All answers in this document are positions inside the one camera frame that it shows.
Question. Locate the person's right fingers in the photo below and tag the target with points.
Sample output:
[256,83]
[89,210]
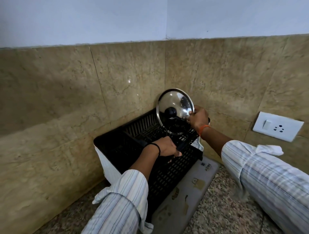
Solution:
[192,113]

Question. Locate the person's right forearm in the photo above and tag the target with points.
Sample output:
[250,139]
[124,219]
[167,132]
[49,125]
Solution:
[260,173]

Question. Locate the black plastic dish rack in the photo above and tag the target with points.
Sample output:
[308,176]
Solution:
[164,173]

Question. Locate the orange thread wristband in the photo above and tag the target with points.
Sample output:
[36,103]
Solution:
[203,129]

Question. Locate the person's left hand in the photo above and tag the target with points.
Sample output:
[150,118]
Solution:
[166,146]

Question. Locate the person's right hand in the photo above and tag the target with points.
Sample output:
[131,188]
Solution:
[199,118]

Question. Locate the person's left forearm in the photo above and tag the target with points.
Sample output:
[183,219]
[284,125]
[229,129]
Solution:
[125,192]

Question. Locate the grey printed drying mat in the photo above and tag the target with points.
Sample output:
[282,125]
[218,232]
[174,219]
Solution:
[190,192]

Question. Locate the black wristband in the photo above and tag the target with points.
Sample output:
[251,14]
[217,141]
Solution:
[157,147]

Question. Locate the white dish rack tray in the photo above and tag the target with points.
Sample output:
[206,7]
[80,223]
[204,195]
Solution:
[108,166]

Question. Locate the glass lid with black knob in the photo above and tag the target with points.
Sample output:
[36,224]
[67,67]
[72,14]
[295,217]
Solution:
[174,101]

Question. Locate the white wall switch socket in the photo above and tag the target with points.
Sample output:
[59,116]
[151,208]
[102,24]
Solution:
[277,126]

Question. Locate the person's left thumb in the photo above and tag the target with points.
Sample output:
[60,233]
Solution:
[176,153]

